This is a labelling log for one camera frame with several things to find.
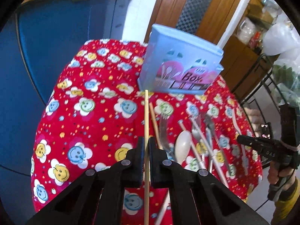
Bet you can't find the light wooden chopstick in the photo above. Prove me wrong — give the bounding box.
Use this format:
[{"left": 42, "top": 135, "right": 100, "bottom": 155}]
[{"left": 144, "top": 90, "right": 150, "bottom": 225}]

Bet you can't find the white plastic spoon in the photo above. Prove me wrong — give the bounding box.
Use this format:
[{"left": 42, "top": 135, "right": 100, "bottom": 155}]
[{"left": 174, "top": 130, "right": 192, "bottom": 165}]

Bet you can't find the silver metal fork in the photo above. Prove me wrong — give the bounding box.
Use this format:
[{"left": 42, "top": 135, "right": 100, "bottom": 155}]
[{"left": 159, "top": 113, "right": 176, "bottom": 161}]

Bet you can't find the brown wooden chopstick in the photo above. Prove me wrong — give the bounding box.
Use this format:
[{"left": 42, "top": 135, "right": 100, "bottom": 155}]
[{"left": 149, "top": 103, "right": 163, "bottom": 150}]

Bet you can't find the blue kitchen counter cabinet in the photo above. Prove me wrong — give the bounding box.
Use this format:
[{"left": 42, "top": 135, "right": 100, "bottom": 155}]
[{"left": 1, "top": 0, "right": 130, "bottom": 224}]

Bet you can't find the person's right hand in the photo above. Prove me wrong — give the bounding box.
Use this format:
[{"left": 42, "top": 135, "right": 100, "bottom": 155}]
[{"left": 267, "top": 161, "right": 296, "bottom": 190}]

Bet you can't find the silver fork on right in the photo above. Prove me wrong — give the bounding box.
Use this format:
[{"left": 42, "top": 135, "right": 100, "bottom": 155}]
[{"left": 192, "top": 112, "right": 207, "bottom": 168}]

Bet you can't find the white plastic stick utensil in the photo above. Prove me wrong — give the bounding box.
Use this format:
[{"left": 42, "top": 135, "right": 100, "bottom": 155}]
[{"left": 177, "top": 119, "right": 230, "bottom": 188}]

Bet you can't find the dark metal spoon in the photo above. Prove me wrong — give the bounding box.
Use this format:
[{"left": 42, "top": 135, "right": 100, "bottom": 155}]
[{"left": 204, "top": 114, "right": 230, "bottom": 172}]

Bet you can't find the bag of green vegetables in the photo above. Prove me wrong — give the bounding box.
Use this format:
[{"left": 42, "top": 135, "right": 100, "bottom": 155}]
[{"left": 272, "top": 58, "right": 299, "bottom": 106}]

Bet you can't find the red smiley-flower tablecloth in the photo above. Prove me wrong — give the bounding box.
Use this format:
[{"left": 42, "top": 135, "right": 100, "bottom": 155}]
[{"left": 31, "top": 39, "right": 262, "bottom": 211}]

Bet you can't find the wooden shelf cabinet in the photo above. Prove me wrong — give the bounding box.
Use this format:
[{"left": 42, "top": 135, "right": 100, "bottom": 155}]
[{"left": 220, "top": 0, "right": 282, "bottom": 101}]

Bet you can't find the red sauce bottle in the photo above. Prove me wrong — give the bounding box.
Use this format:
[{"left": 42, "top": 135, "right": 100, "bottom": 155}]
[{"left": 248, "top": 31, "right": 261, "bottom": 50}]

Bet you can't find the white plastic bag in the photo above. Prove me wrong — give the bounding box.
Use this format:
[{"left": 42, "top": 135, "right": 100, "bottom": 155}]
[{"left": 262, "top": 12, "right": 299, "bottom": 56}]

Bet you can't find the clear plastic jug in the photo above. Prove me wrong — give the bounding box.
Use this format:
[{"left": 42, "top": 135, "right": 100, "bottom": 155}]
[{"left": 236, "top": 17, "right": 257, "bottom": 45}]

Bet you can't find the blue plastic utensil box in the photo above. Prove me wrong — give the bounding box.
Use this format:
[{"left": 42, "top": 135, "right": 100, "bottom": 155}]
[{"left": 137, "top": 24, "right": 224, "bottom": 95}]

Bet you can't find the wooden door with glass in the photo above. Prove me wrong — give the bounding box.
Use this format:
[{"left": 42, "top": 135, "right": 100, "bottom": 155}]
[{"left": 144, "top": 0, "right": 240, "bottom": 44}]

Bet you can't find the black wire rack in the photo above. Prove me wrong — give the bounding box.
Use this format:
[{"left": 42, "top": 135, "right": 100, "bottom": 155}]
[{"left": 231, "top": 54, "right": 281, "bottom": 139}]

